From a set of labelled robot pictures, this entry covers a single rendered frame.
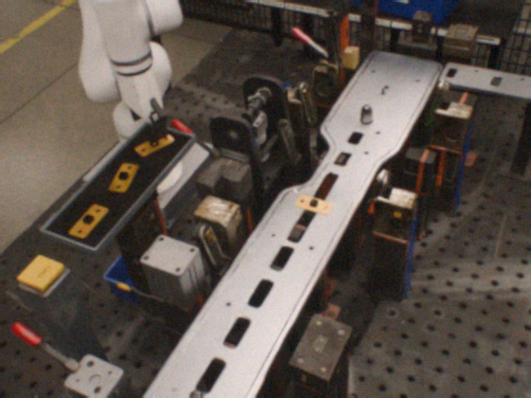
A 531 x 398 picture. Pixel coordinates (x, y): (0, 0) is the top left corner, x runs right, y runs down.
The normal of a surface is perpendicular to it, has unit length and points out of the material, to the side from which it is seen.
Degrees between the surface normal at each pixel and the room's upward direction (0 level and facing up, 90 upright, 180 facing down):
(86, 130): 0
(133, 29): 89
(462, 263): 0
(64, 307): 90
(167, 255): 0
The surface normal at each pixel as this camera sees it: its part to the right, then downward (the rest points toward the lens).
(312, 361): -0.07, -0.70
